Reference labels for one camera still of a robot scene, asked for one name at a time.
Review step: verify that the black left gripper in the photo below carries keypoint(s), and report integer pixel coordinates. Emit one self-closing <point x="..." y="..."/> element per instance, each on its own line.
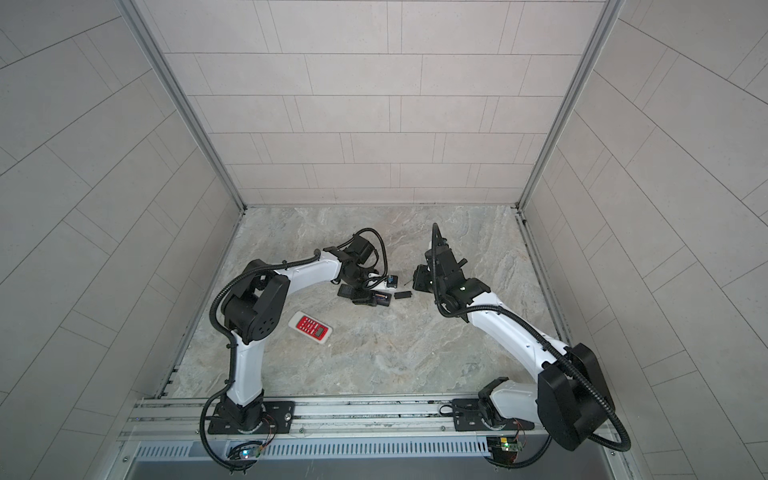
<point x="369" y="271"/>

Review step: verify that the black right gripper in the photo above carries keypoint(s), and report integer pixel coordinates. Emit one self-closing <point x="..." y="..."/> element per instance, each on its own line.
<point x="418" y="281"/>

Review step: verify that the black remote control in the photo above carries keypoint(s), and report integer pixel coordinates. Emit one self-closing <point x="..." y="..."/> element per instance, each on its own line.
<point x="364" y="297"/>

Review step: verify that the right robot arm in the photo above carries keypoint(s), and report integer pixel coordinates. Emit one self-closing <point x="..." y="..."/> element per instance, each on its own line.
<point x="573" y="402"/>

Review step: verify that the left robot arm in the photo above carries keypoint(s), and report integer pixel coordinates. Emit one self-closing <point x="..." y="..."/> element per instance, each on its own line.
<point x="248" y="308"/>

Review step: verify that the red white remote control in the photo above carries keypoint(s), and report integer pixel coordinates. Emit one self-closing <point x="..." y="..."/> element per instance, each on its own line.
<point x="310" y="327"/>

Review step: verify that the right circuit board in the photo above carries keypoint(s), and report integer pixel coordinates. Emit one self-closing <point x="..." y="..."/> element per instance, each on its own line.
<point x="504" y="450"/>

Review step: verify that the circuit board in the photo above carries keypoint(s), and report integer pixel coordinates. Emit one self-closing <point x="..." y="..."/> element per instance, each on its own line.
<point x="504" y="450"/>
<point x="246" y="452"/>

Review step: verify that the left circuit board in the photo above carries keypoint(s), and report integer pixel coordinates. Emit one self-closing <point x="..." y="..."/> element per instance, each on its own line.
<point x="246" y="452"/>

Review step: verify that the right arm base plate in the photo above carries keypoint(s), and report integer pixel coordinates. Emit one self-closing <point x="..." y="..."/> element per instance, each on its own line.
<point x="480" y="414"/>

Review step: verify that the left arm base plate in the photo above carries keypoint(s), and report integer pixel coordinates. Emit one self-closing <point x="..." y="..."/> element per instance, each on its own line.
<point x="252" y="417"/>

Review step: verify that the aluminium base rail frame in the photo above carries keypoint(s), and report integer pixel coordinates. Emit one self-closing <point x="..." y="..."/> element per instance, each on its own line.
<point x="316" y="417"/>

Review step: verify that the aluminium corner post left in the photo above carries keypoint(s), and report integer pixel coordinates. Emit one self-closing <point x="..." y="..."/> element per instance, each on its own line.
<point x="139" y="28"/>

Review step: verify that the aluminium corner post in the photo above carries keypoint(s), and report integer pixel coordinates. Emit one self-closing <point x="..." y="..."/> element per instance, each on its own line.
<point x="139" y="28"/>
<point x="595" y="44"/>

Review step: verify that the aluminium corner post right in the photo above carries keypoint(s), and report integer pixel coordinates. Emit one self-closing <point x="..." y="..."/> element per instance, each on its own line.
<point x="595" y="44"/>

